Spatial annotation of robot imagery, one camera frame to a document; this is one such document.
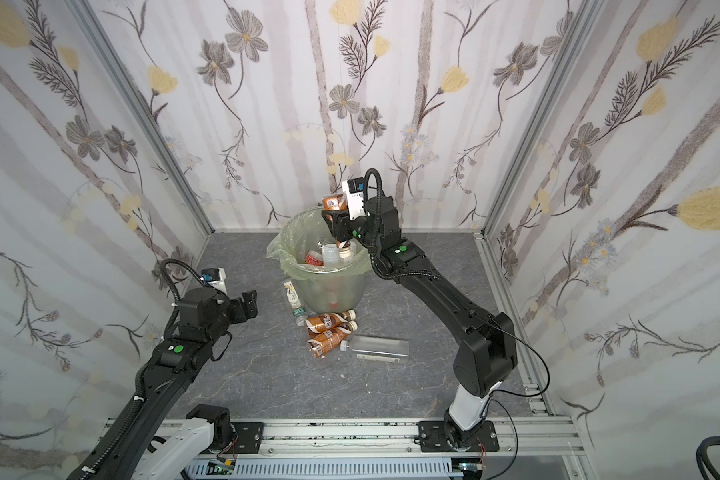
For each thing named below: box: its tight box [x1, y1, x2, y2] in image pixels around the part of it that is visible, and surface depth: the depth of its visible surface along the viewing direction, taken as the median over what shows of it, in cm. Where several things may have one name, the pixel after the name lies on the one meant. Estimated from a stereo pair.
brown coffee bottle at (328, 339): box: [307, 321, 358, 359], surface depth 88 cm
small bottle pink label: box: [306, 250, 324, 266], surface depth 98 cm
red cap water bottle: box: [322, 243, 339, 267], surface depth 88 cm
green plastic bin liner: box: [266, 207, 374, 281], surface depth 84 cm
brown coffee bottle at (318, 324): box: [305, 309, 356, 334], surface depth 92 cm
